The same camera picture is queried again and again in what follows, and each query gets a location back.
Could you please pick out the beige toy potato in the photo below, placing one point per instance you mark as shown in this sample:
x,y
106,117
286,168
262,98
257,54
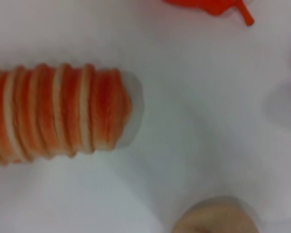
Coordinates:
x,y
215,216

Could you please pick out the orange striped bread roll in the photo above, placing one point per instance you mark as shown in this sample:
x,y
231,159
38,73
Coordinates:
x,y
51,114

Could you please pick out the orange-red toy pepper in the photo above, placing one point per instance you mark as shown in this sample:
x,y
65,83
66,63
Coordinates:
x,y
208,4

